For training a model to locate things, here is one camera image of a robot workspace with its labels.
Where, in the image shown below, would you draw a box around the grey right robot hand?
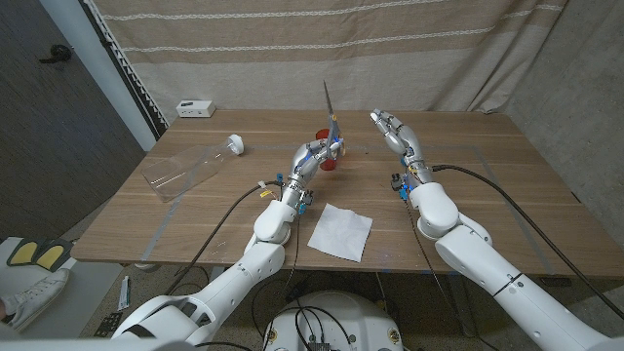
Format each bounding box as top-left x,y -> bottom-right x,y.
369,108 -> 434,186

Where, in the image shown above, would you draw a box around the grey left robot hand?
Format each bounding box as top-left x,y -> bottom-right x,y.
281,137 -> 346,206

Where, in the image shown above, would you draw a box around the grey orange handled scissors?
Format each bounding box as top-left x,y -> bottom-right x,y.
322,80 -> 348,162

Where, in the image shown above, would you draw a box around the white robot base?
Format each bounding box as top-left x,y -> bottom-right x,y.
261,291 -> 405,351

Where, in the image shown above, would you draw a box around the red plastic cup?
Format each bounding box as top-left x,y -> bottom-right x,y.
315,128 -> 342,172

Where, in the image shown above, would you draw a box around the white tissue sheet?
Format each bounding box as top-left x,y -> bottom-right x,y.
306,203 -> 374,263

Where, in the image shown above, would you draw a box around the clear plastic bottle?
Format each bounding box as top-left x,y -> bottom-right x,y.
140,134 -> 245,204

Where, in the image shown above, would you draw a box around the beige striped curtain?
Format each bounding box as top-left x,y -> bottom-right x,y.
92,0 -> 569,114

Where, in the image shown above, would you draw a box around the white power box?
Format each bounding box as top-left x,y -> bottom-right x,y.
175,99 -> 216,119

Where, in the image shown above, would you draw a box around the grey table leg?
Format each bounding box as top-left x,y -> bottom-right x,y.
450,287 -> 478,338

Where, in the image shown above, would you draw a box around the white tube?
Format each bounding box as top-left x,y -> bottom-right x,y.
118,275 -> 132,312

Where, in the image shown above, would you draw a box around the black perforated plate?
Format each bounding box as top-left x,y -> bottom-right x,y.
93,311 -> 124,338

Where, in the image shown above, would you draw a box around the dark wooden door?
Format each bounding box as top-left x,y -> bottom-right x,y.
0,0 -> 147,243

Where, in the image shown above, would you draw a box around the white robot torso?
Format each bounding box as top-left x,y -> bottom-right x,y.
0,337 -> 199,351

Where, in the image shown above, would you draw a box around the white sneaker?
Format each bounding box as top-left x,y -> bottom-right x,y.
0,267 -> 71,333

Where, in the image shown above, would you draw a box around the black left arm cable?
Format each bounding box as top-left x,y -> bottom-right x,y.
165,179 -> 285,296

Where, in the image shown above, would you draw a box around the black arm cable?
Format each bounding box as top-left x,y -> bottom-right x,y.
431,164 -> 624,321
165,179 -> 285,296

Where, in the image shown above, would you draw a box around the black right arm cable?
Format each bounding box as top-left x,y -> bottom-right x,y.
431,164 -> 624,321

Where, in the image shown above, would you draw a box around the black door handle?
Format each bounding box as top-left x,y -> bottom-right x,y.
38,44 -> 73,64

